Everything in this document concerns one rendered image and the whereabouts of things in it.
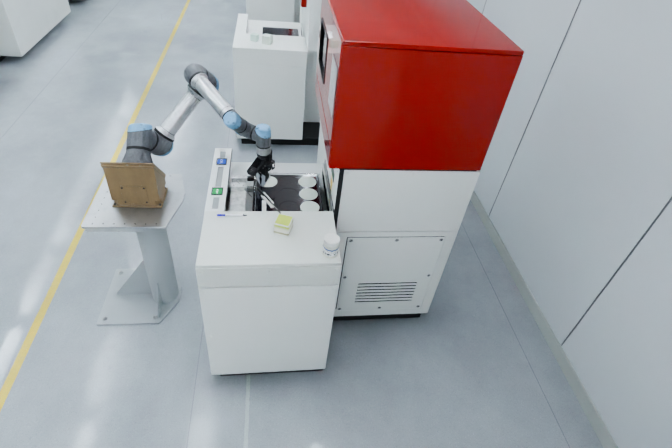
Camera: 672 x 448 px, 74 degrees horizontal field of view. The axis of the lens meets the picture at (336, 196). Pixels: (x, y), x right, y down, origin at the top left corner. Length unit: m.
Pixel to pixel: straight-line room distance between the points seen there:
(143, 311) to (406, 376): 1.65
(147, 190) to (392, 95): 1.31
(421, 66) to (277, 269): 1.04
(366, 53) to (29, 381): 2.43
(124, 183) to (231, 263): 0.77
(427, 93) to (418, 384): 1.69
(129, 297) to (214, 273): 1.26
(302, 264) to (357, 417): 1.04
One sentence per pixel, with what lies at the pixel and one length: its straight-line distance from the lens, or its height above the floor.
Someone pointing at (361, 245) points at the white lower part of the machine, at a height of 0.72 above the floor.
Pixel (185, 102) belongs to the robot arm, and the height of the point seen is 1.25.
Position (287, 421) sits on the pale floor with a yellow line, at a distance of 2.63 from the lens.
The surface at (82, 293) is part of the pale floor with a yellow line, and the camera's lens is 3.31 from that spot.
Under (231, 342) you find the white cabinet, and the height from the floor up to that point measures 0.39.
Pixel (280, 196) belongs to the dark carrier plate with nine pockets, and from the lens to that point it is 2.37.
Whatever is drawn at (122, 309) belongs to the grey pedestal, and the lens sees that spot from 3.12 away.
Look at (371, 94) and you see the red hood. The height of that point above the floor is 1.60.
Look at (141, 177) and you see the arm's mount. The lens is 2.39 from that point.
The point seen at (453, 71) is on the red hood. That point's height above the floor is 1.72.
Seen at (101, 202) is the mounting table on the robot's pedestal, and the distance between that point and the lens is 2.60.
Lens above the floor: 2.41
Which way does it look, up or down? 39 degrees down
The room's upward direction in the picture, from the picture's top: 7 degrees clockwise
